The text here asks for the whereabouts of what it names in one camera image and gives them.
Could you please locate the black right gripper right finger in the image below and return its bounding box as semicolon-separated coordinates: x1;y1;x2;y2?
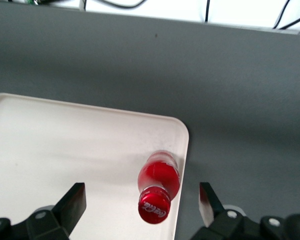
190;181;300;240

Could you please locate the black straight floor cable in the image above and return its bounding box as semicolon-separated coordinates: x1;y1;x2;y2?
204;0;211;24

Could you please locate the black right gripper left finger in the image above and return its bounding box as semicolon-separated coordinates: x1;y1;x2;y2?
0;182;88;240

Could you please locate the black curved floor cable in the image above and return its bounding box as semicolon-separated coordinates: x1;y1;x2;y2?
86;0;146;10

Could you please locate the black slanted floor cable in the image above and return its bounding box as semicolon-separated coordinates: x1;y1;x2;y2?
273;0;292;30

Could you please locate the red coke bottle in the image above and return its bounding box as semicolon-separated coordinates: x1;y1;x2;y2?
136;149;184;225

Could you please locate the cream plastic tray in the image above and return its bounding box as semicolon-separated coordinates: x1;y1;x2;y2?
0;92;191;240

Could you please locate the black arched floor cable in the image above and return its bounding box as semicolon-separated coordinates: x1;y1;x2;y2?
276;11;300;35

